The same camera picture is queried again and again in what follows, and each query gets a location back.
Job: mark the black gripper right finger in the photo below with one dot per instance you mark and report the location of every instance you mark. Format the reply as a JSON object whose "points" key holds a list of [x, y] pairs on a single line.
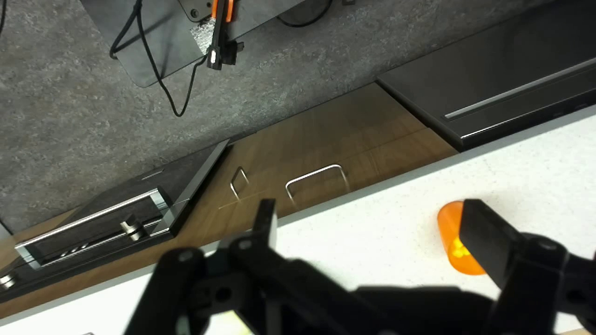
{"points": [[528, 272]]}

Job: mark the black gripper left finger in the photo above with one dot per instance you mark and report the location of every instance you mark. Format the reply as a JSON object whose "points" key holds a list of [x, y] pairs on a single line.
{"points": [[248, 285]]}

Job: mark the orange plastic cup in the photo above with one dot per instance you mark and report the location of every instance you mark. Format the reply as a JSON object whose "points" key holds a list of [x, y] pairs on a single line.
{"points": [[453, 243]]}

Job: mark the black appliance silver trim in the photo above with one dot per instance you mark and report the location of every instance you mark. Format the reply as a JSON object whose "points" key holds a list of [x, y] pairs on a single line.
{"points": [[99, 224]]}

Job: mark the wooden lower drawer cabinet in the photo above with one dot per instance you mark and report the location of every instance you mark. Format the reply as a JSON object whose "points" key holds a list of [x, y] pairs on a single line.
{"points": [[347, 136]]}

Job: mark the black dishwasher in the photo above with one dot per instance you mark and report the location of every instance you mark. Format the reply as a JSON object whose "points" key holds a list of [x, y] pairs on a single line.
{"points": [[496, 75]]}

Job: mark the orange black clamp tool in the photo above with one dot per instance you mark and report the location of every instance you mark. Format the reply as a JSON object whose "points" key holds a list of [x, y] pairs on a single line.
{"points": [[220, 38]]}

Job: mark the grey floor mat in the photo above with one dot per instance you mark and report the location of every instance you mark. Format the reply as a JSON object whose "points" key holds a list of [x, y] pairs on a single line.
{"points": [[168, 38]]}

